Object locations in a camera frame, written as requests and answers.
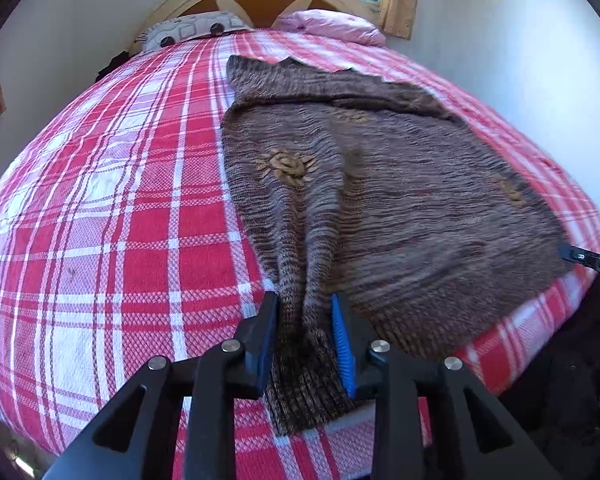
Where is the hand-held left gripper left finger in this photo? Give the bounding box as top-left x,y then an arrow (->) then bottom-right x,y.
42,291 -> 281,480

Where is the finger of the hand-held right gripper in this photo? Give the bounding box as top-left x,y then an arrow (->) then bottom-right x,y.
557,242 -> 600,279

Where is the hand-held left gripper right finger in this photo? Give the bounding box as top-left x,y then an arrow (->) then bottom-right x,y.
331,292 -> 563,480

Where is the brown knitted sweater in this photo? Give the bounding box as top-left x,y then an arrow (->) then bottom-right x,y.
220,54 -> 575,437

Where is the bed with red plaid sheet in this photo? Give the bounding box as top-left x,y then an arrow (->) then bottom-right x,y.
0,27 -> 600,480

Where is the dark cloth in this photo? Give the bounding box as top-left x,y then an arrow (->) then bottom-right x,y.
95,50 -> 132,82

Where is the pink pillow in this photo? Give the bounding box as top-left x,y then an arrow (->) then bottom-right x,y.
271,9 -> 387,47

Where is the white patterned pillow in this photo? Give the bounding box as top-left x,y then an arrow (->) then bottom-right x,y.
132,11 -> 254,54

